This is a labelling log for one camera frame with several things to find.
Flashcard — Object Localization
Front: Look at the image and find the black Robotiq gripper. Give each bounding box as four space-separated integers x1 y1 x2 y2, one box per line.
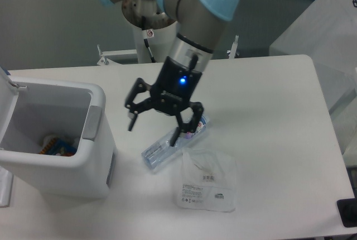
123 55 204 147

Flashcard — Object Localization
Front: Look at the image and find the white push-lid trash can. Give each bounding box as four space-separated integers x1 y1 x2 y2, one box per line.
1 72 116 198

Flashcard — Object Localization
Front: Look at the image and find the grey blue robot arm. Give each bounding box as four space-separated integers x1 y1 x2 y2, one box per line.
101 0 239 145

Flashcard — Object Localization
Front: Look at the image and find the colourful trash inside can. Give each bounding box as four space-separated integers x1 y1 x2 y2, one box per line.
38 135 77 157

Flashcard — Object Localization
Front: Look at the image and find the clear plastic water bottle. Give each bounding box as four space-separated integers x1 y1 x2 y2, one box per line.
141 114 210 171

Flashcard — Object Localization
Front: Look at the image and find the clear plastic packaging bag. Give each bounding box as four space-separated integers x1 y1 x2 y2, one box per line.
177 148 237 213

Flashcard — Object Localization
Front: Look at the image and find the white side table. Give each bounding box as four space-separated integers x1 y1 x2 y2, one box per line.
269 0 356 158

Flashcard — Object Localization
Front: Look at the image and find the black device at table edge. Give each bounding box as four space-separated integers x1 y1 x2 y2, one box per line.
337 198 356 228

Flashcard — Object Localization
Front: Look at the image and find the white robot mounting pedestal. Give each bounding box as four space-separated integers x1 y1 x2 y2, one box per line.
96 0 239 66

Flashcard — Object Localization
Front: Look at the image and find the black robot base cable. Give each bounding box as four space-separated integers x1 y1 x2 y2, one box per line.
141 16 156 63

